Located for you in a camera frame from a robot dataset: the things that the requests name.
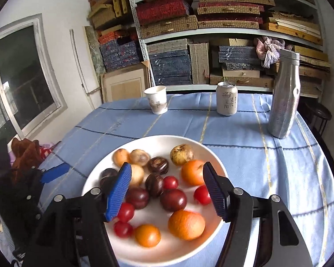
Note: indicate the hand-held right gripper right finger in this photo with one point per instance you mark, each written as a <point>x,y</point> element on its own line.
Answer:
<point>215,193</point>

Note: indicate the flat woven straw boxes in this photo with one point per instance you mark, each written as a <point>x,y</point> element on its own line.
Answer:
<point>239,81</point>

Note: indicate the pile of mixed straw boxes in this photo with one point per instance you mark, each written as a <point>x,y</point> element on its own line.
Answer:
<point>105,11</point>

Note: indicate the beige upright box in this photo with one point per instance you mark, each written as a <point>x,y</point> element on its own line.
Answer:
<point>199,62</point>

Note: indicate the pink cloth bundle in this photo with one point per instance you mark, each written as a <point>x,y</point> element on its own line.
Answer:
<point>268,48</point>

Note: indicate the blue striped tablecloth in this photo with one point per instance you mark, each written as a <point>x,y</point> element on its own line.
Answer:
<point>239,133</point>

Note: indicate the dark brown round fruit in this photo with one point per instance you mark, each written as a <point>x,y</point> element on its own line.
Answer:
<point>157,165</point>
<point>108,176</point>
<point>154,185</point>

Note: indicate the white metal shelf rack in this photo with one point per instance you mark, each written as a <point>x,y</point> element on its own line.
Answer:
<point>211,34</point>

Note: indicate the orange patterned boxes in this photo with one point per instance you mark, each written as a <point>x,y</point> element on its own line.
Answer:
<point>111,35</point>

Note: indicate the brown plush toy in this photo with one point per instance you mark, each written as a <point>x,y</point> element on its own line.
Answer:
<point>25,153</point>

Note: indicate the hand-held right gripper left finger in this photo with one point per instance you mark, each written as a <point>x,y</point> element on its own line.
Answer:
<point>118,193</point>

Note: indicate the white oval plate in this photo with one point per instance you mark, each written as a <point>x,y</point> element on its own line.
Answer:
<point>153,217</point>

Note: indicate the stack of yellow wooden boxes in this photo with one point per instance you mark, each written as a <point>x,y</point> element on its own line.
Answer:
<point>292,29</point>

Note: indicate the stack of red patterned boxes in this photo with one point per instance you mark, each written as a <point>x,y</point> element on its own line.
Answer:
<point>161,8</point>

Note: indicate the green marble slab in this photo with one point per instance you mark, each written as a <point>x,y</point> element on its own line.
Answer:
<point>94,50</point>

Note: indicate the red white patterned cloth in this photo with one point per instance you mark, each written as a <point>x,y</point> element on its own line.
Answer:
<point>46,151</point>

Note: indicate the white framed window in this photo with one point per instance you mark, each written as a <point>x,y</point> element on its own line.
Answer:
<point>25,80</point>

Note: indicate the tan pomegranate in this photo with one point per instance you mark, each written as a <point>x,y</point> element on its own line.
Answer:
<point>181,153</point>

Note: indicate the white paper cup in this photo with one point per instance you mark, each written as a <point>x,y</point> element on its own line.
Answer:
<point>156,100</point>

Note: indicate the stainless steel bottle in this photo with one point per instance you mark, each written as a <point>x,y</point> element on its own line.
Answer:
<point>285,97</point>

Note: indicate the white drink can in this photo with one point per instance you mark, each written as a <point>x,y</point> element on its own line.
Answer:
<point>226,100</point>

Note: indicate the dark red plum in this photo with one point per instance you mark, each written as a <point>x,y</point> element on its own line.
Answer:
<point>137,197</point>
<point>173,199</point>

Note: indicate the red cherry tomato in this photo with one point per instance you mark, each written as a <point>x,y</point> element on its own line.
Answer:
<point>202,195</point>
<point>170,182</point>
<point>123,229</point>
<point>125,212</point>

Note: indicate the stack of grey blue boxes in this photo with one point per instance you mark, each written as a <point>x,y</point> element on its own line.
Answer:
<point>169,64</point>

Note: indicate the stack of woven straw boxes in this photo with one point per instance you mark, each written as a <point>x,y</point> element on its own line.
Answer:
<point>228,23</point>

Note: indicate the medium orange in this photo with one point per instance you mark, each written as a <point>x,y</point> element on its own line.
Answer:
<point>193,172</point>

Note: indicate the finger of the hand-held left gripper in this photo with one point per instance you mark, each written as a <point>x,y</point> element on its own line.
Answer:
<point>55,172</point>

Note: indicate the stack of dark blue boxes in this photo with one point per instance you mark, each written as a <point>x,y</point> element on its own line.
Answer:
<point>118,52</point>

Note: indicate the large orange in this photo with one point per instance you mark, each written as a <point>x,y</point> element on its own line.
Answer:
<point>186,225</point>

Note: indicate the white plastic strip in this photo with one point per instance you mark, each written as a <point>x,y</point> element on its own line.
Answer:
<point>79,61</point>

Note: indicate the wooden framed board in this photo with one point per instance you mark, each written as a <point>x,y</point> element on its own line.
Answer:
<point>125,84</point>

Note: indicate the small tan round fruit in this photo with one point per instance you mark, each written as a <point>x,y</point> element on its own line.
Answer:
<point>139,157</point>
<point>121,157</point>
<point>137,175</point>

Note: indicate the small orange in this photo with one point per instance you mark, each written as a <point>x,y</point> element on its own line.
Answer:
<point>147,235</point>

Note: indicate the stack of dark grey boxes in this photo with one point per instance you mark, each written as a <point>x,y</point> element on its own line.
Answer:
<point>236,55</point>

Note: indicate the black stool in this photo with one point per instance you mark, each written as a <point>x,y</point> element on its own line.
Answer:
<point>318,114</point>

